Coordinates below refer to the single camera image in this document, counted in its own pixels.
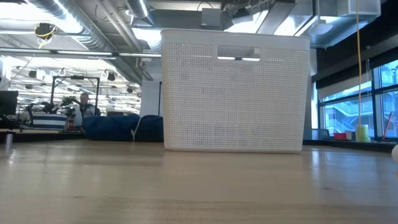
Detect white perforated plastic basket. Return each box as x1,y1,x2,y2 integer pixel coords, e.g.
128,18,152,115
160,29,311,154

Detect navy blue cloth bag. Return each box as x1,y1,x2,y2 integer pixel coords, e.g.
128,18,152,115
82,113,165,142

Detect person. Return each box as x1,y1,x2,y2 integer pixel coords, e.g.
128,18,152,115
74,92,102,127

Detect black background robot arms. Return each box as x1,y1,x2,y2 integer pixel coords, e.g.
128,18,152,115
26,95,78,116

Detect yellow-green roll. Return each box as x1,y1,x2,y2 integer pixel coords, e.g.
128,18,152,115
355,124,370,142

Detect red rod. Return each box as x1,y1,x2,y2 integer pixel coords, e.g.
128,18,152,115
383,111,394,138

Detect black computer monitor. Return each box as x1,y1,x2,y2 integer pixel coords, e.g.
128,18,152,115
0,90,19,116

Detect black background stand frame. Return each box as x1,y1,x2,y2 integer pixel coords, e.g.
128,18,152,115
49,75,101,114

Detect black ceiling cable reel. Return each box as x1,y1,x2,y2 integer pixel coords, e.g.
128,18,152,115
34,22,57,41

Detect silver metal post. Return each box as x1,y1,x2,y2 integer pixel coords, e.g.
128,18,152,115
5,130,14,151

